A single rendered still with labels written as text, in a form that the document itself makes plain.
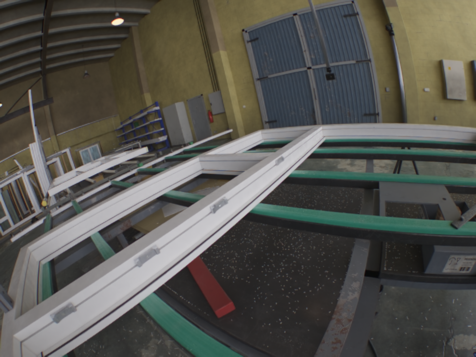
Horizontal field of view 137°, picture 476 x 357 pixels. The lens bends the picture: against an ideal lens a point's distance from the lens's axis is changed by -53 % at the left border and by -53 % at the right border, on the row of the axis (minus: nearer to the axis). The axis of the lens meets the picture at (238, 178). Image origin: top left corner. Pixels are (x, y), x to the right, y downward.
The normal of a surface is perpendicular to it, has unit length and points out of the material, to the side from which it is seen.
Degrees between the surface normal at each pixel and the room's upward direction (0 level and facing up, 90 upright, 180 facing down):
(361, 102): 90
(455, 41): 90
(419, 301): 0
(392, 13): 90
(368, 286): 0
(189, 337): 0
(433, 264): 90
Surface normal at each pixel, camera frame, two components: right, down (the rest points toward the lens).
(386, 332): -0.21, -0.92
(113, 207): 0.77, 0.05
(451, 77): -0.58, 0.40
